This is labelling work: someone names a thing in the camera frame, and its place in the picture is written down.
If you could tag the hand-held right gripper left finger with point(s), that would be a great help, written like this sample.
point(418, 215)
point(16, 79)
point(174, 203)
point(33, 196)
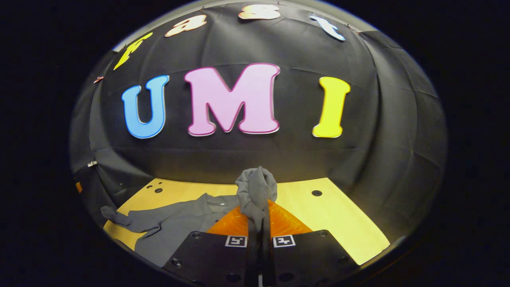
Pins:
point(253, 255)

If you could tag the white backdrop clip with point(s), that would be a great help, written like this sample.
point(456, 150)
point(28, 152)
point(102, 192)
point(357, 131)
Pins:
point(92, 164)

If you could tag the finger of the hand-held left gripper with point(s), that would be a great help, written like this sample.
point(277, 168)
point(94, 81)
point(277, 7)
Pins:
point(79, 187)

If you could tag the black backdrop cloth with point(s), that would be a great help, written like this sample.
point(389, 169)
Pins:
point(295, 159)

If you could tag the grey shirt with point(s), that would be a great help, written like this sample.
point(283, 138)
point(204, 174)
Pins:
point(179, 227)

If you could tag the copper backdrop clip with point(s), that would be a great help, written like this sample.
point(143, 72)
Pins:
point(98, 79)

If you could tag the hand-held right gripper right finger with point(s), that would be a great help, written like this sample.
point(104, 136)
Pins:
point(266, 255)

